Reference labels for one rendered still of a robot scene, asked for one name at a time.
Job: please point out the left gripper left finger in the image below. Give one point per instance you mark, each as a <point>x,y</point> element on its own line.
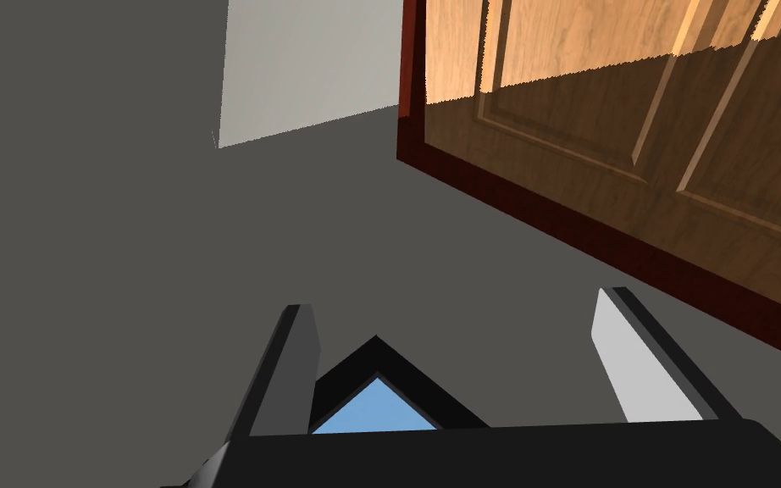
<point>283,379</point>

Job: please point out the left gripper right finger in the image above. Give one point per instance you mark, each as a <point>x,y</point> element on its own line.
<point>641,366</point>

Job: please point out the black framed blue picture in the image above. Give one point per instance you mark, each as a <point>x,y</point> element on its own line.
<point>377,407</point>

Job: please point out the brown wooden panel door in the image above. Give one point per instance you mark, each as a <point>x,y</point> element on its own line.
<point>634,122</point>

